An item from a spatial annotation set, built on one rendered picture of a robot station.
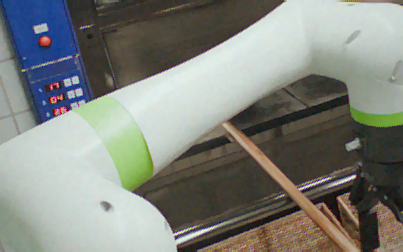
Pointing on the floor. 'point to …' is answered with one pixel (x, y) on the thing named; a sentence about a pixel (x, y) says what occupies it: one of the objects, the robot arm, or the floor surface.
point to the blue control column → (17, 15)
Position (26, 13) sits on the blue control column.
